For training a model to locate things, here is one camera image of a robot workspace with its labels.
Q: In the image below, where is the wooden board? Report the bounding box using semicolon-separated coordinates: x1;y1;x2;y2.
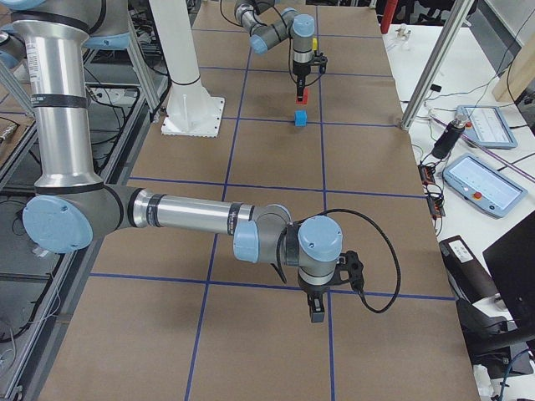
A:
492;35;535;102

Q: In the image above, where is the red cylinder object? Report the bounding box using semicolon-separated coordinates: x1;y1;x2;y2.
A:
380;0;398;34

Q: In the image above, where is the black cylinder device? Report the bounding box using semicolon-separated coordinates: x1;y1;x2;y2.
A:
431;114;467;160

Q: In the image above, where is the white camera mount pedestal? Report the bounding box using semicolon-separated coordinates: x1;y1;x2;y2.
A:
150;0;225;138

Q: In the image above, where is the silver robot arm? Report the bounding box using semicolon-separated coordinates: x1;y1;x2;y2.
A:
1;1;346;322
234;1;327;104

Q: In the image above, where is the teach pendant tablet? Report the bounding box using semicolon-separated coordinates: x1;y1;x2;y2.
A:
443;153;528;218
456;105;518;150

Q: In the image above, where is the orange circuit board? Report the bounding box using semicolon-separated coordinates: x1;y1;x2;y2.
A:
418;164;436;185

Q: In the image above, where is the aluminium frame post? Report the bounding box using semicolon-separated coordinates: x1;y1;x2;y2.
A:
400;0;474;131

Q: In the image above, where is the small white metal fitting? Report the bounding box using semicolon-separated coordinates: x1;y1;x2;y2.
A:
395;23;411;42

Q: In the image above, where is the black monitor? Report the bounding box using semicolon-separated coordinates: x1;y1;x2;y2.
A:
483;212;535;325

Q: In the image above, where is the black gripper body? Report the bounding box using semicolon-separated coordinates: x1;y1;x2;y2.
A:
294;69;310;86
298;279;331;303

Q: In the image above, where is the black box device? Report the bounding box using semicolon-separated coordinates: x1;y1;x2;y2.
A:
439;236;498;303

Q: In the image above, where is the red cube block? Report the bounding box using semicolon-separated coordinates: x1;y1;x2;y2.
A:
296;88;308;104

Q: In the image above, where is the blue cube block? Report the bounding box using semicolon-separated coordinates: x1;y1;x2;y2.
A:
294;109;308;127

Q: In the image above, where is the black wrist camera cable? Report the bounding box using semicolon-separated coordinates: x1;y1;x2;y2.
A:
321;208;400;314

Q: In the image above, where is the far teach pendant tablet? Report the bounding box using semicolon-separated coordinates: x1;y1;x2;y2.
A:
456;105;518;150

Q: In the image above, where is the near teach pendant tablet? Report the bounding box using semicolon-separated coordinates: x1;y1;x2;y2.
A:
443;153;528;218

